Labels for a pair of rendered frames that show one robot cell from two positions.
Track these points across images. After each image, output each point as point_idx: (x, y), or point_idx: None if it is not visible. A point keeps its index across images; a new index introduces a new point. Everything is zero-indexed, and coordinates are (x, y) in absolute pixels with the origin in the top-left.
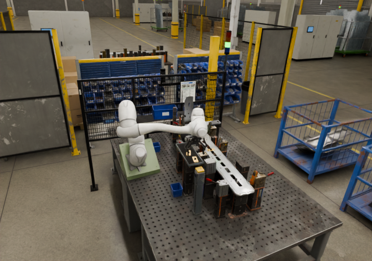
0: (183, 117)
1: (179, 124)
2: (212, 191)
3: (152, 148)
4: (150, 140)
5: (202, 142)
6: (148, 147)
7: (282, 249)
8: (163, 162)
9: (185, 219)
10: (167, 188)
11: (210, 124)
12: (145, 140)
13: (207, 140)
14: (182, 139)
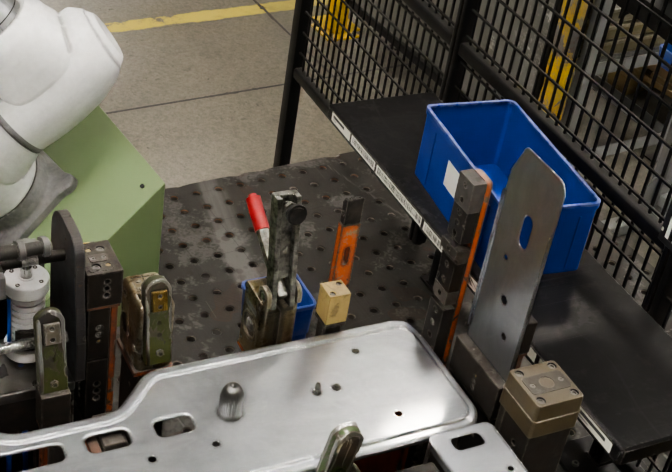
0: (275, 210)
1: (268, 240)
2: None
3: (108, 228)
4: (150, 191)
5: (100, 430)
6: (107, 203)
7: None
8: (120, 370)
9: None
10: None
11: (330, 443)
12: (143, 166)
13: (131, 461)
14: (52, 269)
